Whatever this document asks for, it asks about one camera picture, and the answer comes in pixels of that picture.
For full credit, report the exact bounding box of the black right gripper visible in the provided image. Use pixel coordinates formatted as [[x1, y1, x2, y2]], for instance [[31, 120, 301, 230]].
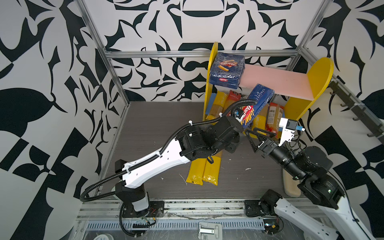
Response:
[[248, 125, 307, 180]]

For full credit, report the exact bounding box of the yellow spaghetti bag front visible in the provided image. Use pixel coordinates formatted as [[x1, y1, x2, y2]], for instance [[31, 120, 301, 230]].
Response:
[[251, 104, 269, 132]]

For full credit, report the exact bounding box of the yellow spaghetti bag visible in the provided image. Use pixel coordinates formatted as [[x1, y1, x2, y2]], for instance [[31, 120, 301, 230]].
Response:
[[202, 151, 223, 186], [186, 159, 207, 186], [206, 92, 228, 120], [251, 104, 269, 132]]

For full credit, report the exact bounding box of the small red spaghetti bag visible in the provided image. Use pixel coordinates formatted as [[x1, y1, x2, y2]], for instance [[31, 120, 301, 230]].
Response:
[[266, 103, 284, 135]]

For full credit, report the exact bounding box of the long red spaghetti bag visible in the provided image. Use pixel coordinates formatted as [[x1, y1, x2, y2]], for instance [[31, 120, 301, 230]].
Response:
[[224, 90, 242, 111]]

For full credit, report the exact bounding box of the yellow spaghetti bag back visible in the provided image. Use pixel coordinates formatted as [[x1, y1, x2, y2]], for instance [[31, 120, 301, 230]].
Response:
[[202, 151, 223, 186]]

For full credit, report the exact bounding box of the blue Barilla pasta box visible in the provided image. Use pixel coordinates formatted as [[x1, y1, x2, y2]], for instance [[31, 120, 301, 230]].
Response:
[[209, 52, 246, 90]]

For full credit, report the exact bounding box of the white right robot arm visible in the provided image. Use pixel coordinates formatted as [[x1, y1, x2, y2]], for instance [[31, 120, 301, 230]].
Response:
[[245, 129, 374, 240]]

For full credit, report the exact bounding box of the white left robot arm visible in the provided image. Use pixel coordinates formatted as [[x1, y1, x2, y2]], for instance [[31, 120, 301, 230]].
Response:
[[80, 115, 245, 225]]

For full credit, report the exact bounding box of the yellow pink blue shelf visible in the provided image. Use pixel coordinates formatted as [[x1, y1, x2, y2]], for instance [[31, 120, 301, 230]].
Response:
[[202, 41, 335, 144]]

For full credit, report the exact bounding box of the white clock left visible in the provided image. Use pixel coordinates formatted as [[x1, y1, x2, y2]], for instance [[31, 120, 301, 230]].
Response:
[[93, 234, 114, 240]]

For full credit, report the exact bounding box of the white latch bracket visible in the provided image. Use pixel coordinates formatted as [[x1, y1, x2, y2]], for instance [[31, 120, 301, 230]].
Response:
[[198, 222, 223, 240]]

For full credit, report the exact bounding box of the white cable duct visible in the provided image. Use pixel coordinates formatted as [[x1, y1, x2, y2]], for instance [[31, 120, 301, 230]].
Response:
[[87, 219, 265, 231]]

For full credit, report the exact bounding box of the black wall hook rail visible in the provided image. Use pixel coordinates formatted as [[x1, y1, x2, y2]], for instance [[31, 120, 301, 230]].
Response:
[[329, 80, 384, 145]]

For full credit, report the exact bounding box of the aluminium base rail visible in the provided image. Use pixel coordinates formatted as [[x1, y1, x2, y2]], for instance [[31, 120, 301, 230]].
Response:
[[77, 197, 271, 218]]

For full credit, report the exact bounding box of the aluminium cage frame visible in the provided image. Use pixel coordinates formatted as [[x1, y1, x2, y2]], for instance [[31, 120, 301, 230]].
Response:
[[74, 0, 384, 187]]

